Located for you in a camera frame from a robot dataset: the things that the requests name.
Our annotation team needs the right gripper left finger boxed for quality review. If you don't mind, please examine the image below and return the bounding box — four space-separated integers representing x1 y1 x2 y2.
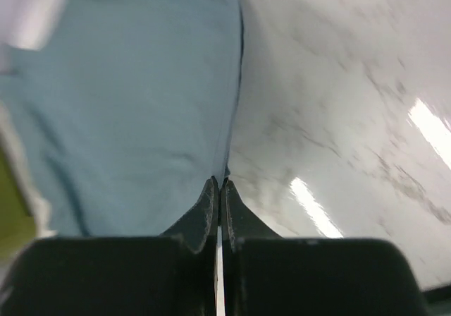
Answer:
1 179 218 315

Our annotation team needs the blue-grey t-shirt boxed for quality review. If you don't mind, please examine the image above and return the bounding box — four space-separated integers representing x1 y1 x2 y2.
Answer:
1 0 242 238

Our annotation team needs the olive green plastic bin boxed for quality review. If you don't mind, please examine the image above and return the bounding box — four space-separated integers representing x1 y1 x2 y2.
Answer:
0 147 37 264

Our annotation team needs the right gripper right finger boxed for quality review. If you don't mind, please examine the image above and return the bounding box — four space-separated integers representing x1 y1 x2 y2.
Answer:
220 181 428 315

